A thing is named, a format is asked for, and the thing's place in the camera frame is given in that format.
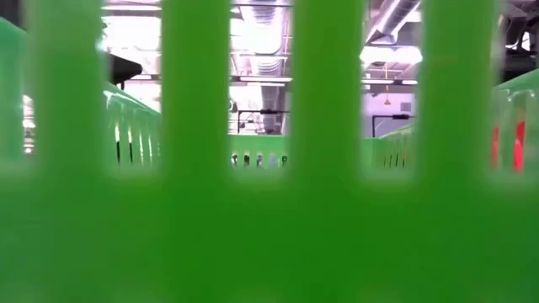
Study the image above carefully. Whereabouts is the green plastic basket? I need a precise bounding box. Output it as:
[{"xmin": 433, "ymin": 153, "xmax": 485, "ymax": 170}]
[{"xmin": 0, "ymin": 0, "xmax": 539, "ymax": 303}]

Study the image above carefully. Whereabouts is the orange plastic basket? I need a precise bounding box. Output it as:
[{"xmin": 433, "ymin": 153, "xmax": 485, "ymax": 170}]
[{"xmin": 490, "ymin": 120, "xmax": 527, "ymax": 173}]

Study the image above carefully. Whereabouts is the long ceiling light strip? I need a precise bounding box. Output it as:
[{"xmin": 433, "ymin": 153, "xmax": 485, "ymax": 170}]
[{"xmin": 125, "ymin": 73, "xmax": 419, "ymax": 87}]

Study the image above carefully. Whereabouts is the yellow hanging cone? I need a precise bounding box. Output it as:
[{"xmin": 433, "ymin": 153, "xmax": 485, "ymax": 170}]
[{"xmin": 382, "ymin": 62, "xmax": 392, "ymax": 106}]

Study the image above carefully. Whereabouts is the silver corrugated duct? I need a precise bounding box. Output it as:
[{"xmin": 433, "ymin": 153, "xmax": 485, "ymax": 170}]
[{"xmin": 235, "ymin": 0, "xmax": 292, "ymax": 135}]

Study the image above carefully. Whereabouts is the silver smooth duct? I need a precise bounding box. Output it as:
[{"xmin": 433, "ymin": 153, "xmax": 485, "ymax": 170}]
[{"xmin": 365, "ymin": 0, "xmax": 422, "ymax": 45}]

